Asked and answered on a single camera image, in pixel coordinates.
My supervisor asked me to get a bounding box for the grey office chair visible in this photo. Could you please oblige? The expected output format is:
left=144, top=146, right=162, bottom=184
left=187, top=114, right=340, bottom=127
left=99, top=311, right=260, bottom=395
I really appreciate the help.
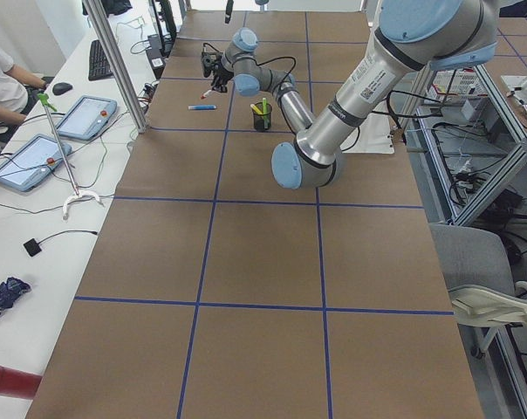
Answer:
left=429, top=223, right=527, bottom=359

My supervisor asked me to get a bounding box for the black mesh pen cup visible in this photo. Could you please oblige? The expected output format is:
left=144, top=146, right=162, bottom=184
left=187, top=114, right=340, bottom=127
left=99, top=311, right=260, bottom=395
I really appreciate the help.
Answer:
left=250, top=102, right=271, bottom=132

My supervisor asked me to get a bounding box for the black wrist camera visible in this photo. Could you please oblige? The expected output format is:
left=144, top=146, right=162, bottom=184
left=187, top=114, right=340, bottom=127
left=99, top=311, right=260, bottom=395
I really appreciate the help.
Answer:
left=201, top=51, right=222, bottom=78

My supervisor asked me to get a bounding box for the green handled reacher grabber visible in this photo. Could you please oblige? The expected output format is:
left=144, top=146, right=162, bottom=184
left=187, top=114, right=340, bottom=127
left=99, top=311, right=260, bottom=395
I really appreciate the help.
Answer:
left=38, top=93, right=103, bottom=220

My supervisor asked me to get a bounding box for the near blue teach pendant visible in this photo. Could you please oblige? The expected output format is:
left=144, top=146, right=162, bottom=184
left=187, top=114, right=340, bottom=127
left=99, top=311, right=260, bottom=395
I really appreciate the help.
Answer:
left=0, top=134, right=63, bottom=192

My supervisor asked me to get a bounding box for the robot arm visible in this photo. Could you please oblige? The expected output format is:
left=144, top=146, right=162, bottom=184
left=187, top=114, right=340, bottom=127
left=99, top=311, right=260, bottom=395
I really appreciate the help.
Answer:
left=224, top=0, right=269, bottom=24
left=201, top=0, right=500, bottom=189

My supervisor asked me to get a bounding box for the small black square device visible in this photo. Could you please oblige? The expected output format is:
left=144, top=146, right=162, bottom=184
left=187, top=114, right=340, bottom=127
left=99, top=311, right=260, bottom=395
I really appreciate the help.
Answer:
left=23, top=238, right=42, bottom=257

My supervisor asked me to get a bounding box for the far blue teach pendant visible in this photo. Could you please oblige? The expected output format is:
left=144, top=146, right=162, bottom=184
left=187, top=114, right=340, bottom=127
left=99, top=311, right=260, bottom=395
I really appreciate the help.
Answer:
left=57, top=95, right=117, bottom=141

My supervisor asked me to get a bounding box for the black keyboard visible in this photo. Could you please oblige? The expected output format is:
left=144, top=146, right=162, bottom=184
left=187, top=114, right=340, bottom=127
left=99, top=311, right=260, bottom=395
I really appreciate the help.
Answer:
left=88, top=39, right=113, bottom=81

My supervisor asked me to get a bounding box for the blue highlighter pen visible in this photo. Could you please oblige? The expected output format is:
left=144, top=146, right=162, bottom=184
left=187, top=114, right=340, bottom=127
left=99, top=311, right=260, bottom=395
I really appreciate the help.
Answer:
left=188, top=105, right=217, bottom=111

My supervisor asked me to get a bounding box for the red cylinder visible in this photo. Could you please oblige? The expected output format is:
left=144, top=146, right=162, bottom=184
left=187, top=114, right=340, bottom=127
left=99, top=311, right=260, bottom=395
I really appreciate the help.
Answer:
left=0, top=366, right=42, bottom=400

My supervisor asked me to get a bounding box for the folded blue umbrella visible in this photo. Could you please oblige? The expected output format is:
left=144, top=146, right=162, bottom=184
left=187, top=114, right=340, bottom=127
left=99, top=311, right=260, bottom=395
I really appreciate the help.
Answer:
left=0, top=277, right=31, bottom=315

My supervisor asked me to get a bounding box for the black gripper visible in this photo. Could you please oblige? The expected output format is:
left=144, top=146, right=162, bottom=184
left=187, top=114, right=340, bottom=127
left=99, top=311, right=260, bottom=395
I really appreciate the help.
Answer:
left=211, top=60, right=233, bottom=93

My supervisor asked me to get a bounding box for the blue teach pendant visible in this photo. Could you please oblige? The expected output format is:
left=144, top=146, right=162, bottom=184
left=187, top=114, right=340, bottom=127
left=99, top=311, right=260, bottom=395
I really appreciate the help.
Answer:
left=0, top=134, right=63, bottom=192
left=57, top=95, right=117, bottom=141

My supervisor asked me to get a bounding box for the brown table mat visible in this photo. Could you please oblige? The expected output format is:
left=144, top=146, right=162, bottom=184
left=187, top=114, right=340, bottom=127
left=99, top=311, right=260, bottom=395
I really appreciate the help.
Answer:
left=28, top=11, right=483, bottom=418

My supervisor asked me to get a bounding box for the person in white shirt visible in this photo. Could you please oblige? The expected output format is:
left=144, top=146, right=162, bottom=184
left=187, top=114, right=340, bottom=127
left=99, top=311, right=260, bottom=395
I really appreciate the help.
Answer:
left=0, top=47, right=53, bottom=143

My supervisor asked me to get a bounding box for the black computer mouse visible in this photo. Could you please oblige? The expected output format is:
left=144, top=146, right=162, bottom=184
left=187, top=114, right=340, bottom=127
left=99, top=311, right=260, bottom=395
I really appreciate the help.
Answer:
left=52, top=82, right=73, bottom=96

